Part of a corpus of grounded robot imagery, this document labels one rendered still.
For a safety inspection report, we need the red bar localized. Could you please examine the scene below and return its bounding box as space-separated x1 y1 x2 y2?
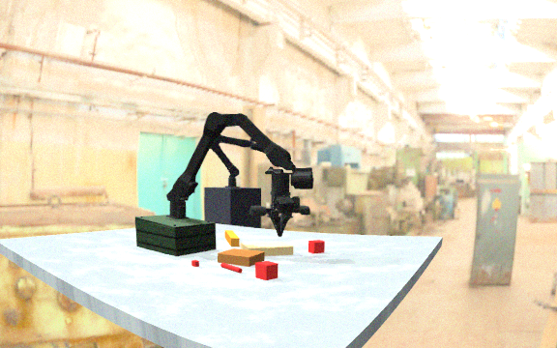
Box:
220 263 242 273

